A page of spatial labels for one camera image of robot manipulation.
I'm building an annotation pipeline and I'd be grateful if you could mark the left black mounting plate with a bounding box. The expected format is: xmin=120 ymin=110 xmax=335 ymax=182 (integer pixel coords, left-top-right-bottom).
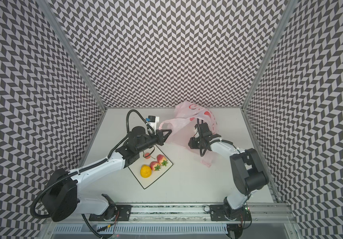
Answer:
xmin=89 ymin=204 xmax=132 ymax=223

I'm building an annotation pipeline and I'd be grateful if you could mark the black corrugated cable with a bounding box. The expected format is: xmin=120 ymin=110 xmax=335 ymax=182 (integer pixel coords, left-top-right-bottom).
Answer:
xmin=29 ymin=109 xmax=157 ymax=219
xmin=196 ymin=119 xmax=238 ymax=157

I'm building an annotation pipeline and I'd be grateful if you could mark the yellow fake lemon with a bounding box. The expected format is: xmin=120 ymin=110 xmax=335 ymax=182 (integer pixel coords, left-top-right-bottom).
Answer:
xmin=140 ymin=165 xmax=152 ymax=178

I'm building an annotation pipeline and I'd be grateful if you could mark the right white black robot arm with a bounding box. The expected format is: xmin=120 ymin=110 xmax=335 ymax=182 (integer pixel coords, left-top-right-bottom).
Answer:
xmin=188 ymin=120 xmax=269 ymax=222

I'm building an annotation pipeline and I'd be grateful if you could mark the white square mat black border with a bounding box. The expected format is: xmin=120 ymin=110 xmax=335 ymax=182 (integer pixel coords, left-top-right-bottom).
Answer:
xmin=129 ymin=146 xmax=173 ymax=189

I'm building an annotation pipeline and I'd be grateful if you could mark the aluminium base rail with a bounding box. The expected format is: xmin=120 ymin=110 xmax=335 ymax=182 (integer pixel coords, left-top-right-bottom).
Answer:
xmin=48 ymin=203 xmax=295 ymax=224

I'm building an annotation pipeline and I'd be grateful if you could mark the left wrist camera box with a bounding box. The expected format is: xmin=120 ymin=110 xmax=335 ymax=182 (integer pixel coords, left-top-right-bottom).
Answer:
xmin=146 ymin=116 xmax=160 ymax=131

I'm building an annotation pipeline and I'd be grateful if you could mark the right black corrugated cable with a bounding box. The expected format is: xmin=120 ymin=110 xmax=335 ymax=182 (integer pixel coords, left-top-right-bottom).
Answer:
xmin=196 ymin=119 xmax=238 ymax=157

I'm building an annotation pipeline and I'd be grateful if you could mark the left black corrugated cable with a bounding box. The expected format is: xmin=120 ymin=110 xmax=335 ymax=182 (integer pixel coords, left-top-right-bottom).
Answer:
xmin=29 ymin=109 xmax=157 ymax=219

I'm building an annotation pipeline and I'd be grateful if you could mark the red fake apple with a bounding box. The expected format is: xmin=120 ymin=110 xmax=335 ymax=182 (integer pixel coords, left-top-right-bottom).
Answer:
xmin=144 ymin=152 xmax=152 ymax=159

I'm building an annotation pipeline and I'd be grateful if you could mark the pink plastic bag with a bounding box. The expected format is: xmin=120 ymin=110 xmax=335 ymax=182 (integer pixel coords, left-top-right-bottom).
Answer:
xmin=158 ymin=101 xmax=218 ymax=167

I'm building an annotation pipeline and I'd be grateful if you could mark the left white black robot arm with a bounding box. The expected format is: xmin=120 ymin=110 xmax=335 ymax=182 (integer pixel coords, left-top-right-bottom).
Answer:
xmin=36 ymin=126 xmax=172 ymax=222

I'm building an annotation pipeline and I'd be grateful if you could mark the red fake strawberry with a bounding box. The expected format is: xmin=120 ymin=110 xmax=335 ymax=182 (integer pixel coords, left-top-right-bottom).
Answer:
xmin=150 ymin=161 xmax=161 ymax=171
xmin=157 ymin=154 xmax=168 ymax=166

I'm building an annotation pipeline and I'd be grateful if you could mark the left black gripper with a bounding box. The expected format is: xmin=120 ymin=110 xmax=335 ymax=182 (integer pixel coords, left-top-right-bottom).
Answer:
xmin=137 ymin=129 xmax=173 ymax=154

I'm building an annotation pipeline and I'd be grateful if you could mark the black mounting plate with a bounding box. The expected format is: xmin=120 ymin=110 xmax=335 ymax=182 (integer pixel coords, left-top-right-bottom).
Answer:
xmin=209 ymin=204 xmax=252 ymax=222
xmin=89 ymin=204 xmax=132 ymax=223

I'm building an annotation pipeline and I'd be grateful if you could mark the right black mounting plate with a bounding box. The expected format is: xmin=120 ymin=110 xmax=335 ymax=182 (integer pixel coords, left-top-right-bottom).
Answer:
xmin=209 ymin=204 xmax=252 ymax=222

